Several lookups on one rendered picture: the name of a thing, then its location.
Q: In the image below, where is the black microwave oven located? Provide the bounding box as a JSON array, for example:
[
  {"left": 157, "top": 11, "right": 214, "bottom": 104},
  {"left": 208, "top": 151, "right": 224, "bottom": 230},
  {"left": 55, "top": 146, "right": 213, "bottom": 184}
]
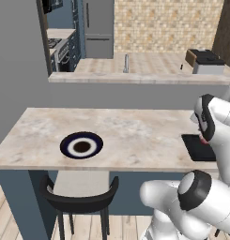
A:
[{"left": 40, "top": 0, "right": 65, "bottom": 15}]

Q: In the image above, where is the silver sink tap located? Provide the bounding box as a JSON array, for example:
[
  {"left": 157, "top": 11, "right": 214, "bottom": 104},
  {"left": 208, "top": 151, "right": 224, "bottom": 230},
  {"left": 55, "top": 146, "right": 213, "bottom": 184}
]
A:
[{"left": 123, "top": 53, "right": 130, "bottom": 74}]

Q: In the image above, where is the white and black toaster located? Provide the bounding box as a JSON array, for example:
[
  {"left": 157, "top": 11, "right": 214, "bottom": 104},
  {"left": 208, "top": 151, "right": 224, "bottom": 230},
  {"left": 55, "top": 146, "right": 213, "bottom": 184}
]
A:
[{"left": 185, "top": 48, "right": 227, "bottom": 76}]

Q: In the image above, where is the pink food item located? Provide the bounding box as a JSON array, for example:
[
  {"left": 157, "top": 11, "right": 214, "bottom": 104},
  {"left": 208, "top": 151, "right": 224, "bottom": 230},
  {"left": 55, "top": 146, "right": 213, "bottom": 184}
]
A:
[{"left": 198, "top": 134, "right": 211, "bottom": 145}]

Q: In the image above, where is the dark wood tall cupboard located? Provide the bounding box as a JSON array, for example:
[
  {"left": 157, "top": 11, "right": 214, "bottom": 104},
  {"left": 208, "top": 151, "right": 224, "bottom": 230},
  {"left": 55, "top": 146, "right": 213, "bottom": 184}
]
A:
[{"left": 211, "top": 0, "right": 230, "bottom": 63}]

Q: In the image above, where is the blue cupboard run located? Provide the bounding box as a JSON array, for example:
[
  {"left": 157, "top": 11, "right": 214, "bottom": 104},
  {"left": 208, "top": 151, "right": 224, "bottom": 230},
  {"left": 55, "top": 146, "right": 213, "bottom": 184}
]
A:
[{"left": 69, "top": 0, "right": 86, "bottom": 73}]

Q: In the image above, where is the navy and white plate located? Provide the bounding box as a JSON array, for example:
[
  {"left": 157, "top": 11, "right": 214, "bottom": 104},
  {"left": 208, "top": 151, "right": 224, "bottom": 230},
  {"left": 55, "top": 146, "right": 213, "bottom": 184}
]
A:
[{"left": 59, "top": 130, "right": 104, "bottom": 160}]

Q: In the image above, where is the black tray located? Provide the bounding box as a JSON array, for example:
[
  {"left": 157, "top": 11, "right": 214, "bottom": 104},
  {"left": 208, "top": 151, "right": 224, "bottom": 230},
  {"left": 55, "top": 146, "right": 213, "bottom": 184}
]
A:
[{"left": 180, "top": 133, "right": 218, "bottom": 162}]

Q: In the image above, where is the grey fridge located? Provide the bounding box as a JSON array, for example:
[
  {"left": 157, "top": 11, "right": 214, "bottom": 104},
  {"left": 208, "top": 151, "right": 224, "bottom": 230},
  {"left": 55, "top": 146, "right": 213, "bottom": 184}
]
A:
[{"left": 82, "top": 0, "right": 115, "bottom": 60}]

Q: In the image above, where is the steel oven with hob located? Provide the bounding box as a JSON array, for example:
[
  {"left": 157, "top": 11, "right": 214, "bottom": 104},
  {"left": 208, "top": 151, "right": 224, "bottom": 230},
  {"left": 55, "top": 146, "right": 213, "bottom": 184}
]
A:
[{"left": 47, "top": 37, "right": 72, "bottom": 73}]

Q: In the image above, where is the blue island counter base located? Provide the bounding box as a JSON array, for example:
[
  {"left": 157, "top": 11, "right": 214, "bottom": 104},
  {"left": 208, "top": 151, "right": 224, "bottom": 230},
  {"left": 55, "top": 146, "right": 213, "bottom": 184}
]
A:
[{"left": 0, "top": 168, "right": 221, "bottom": 240}]

